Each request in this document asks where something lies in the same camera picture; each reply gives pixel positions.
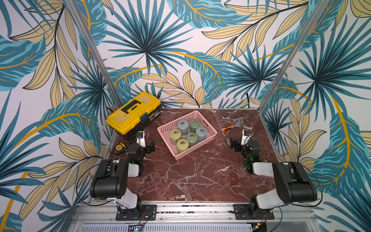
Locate yellow-green tea canister left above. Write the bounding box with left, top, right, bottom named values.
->
left=169, top=129, right=182, bottom=145

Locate orange adjustable wrench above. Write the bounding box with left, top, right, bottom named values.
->
left=219, top=121, right=243, bottom=132

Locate yellow black toolbox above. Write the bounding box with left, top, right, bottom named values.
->
left=106, top=92, right=161, bottom=141

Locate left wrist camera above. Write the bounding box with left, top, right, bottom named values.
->
left=136, top=131, right=146, bottom=148

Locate pink plastic basket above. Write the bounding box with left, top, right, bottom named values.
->
left=157, top=111, right=217, bottom=160

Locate green tea canister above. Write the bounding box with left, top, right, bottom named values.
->
left=189, top=119, right=201, bottom=132
left=186, top=132, right=198, bottom=148

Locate aluminium front rail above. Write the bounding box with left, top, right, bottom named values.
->
left=68, top=201, right=321, bottom=232

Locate yellow black tape measure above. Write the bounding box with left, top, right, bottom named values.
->
left=109, top=143, right=127, bottom=156

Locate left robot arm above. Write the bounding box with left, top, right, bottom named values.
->
left=89, top=142, right=156, bottom=212

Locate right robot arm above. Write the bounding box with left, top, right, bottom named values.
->
left=231, top=139, right=318, bottom=213

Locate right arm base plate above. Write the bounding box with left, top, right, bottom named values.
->
left=233, top=204, right=275, bottom=221

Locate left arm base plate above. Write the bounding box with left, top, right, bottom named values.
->
left=116, top=205, right=157, bottom=221

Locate yellow-green tea canister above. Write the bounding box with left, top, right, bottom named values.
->
left=169, top=129, right=182, bottom=145
left=176, top=139, right=189, bottom=154

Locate blue-grey tea canister back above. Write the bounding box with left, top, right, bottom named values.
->
left=177, top=120, right=189, bottom=135

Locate yellow-green tea canister front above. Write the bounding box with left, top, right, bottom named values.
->
left=176, top=139, right=189, bottom=154

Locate blue-grey tea canister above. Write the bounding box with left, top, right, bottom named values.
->
left=195, top=127, right=208, bottom=143
left=177, top=120, right=189, bottom=135

